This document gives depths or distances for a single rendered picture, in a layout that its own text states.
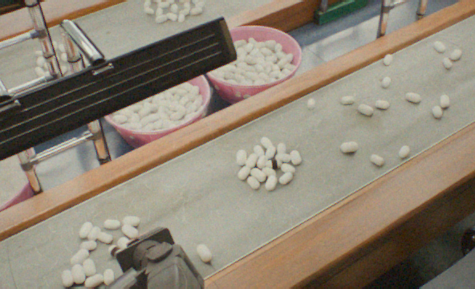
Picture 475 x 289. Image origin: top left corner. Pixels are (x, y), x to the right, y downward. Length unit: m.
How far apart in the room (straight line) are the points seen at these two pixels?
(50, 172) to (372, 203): 0.74
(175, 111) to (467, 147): 0.67
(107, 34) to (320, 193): 0.81
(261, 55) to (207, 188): 0.47
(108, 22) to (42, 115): 0.87
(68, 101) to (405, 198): 0.66
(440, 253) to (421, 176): 0.88
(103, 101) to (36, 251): 0.38
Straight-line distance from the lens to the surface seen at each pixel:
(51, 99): 0.88
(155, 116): 1.34
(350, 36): 1.72
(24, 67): 1.61
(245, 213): 1.12
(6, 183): 1.30
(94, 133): 1.17
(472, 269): 0.42
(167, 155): 1.22
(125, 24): 1.69
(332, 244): 1.06
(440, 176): 1.21
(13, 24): 1.76
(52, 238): 1.16
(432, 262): 2.02
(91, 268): 1.07
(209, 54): 0.95
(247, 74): 1.44
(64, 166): 1.38
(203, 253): 1.05
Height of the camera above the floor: 1.62
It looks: 45 degrees down
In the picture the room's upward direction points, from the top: 3 degrees counter-clockwise
